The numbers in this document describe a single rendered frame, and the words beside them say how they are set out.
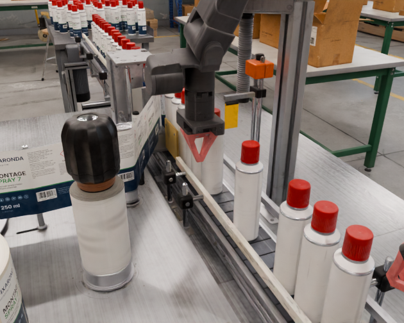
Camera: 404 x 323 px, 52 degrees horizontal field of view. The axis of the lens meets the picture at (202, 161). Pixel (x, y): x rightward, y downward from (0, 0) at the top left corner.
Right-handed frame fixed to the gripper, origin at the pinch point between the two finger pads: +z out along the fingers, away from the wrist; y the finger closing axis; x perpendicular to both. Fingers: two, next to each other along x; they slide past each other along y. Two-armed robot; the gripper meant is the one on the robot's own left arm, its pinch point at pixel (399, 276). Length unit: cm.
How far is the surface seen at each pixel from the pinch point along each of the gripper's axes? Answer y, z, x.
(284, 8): -11, 12, -49
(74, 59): 14, 170, -159
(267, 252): -0.4, 32.5, -9.3
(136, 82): 10, 53, -63
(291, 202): 2.2, 12.7, -13.6
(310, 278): 2.8, 14.3, -2.6
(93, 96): -13, 343, -238
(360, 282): 1.1, 5.8, -0.4
